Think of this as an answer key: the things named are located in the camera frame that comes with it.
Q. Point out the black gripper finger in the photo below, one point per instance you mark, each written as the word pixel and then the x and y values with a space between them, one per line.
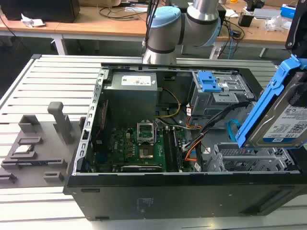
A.
pixel 302 98

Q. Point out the hard disk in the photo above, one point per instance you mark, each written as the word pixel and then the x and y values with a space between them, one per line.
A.
pixel 271 115

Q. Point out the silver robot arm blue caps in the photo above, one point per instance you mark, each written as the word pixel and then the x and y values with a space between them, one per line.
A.
pixel 168 28

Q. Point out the metal disk bay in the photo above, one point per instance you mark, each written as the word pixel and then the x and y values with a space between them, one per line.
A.
pixel 249 159

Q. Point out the blue cardboard box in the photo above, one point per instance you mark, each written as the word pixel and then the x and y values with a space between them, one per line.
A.
pixel 289 10

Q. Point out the clear plastic bag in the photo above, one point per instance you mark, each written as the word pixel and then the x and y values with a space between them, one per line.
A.
pixel 277 22

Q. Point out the flat silver device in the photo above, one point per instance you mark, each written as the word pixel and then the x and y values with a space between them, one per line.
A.
pixel 266 14

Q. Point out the small black box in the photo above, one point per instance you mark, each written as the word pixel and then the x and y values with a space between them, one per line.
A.
pixel 245 20

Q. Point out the metal drive cage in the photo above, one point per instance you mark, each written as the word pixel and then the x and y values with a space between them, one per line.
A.
pixel 216 100

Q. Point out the blue drive carrier latch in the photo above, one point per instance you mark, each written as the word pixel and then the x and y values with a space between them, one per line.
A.
pixel 208 82

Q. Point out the black RAM slots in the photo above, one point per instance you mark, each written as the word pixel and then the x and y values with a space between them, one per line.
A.
pixel 172 148

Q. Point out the CPU socket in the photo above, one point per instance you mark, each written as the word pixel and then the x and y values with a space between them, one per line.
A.
pixel 146 152

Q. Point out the black open PC case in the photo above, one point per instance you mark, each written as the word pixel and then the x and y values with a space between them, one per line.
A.
pixel 168 198

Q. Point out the grey power supply unit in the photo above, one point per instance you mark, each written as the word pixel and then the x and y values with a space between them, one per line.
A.
pixel 132 92

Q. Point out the black graphics card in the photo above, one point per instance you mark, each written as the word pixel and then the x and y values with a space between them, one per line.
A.
pixel 141 168

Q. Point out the green motherboard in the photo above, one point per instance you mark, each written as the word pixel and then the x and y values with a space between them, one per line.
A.
pixel 124 148

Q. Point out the wooden desk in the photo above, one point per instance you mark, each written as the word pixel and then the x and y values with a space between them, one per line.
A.
pixel 96 26

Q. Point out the large black box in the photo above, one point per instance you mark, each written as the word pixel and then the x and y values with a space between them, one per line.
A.
pixel 40 9

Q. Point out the grey parts rack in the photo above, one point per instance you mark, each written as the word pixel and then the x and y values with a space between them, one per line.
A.
pixel 43 143

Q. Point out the crumpled white paper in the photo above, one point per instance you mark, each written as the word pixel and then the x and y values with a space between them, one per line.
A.
pixel 31 21

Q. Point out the dark RAM stick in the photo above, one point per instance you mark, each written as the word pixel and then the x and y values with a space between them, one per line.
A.
pixel 31 164

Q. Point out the silver CPU chip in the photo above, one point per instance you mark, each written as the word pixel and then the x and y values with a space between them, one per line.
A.
pixel 23 149

